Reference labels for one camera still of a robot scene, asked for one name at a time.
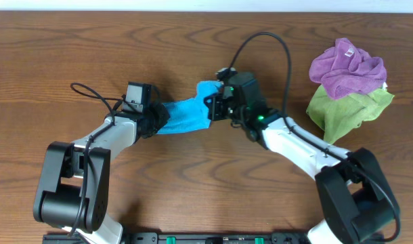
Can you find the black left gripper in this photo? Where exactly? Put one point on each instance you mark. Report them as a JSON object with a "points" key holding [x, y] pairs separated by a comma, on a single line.
{"points": [[164, 116]]}

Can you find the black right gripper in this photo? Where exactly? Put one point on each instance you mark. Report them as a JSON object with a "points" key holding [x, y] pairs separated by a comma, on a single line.
{"points": [[214, 106]]}

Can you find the blue microfiber cloth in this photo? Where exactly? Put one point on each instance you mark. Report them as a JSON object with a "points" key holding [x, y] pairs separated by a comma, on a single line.
{"points": [[191, 114]]}

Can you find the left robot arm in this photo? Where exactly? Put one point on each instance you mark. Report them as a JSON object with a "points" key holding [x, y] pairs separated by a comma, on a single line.
{"points": [[73, 188]]}

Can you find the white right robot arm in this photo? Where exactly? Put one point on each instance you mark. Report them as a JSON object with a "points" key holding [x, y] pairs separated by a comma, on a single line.
{"points": [[357, 202]]}

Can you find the green microfiber cloth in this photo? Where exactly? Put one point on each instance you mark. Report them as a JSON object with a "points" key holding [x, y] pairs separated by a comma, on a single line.
{"points": [[338, 117]]}

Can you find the purple microfiber cloth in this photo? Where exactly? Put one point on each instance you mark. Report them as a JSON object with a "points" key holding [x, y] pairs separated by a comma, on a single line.
{"points": [[345, 69]]}

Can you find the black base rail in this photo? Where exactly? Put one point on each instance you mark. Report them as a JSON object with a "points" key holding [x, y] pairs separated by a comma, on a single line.
{"points": [[155, 238]]}

